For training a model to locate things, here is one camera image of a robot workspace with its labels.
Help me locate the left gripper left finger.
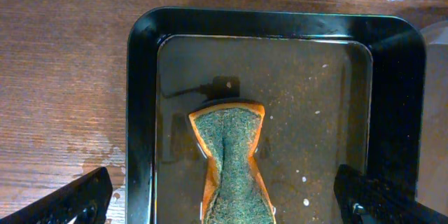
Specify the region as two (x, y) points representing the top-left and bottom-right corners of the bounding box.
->
(1, 167), (113, 224)

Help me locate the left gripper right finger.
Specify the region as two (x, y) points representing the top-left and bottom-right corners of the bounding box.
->
(333, 164), (447, 224)

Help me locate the yellow green sponge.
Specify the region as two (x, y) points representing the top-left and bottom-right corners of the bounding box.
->
(188, 102), (276, 223)

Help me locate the large brown serving tray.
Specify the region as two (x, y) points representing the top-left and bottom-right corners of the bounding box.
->
(416, 21), (448, 215)

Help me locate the small black water tray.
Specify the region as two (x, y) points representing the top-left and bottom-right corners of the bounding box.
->
(126, 8), (426, 223)

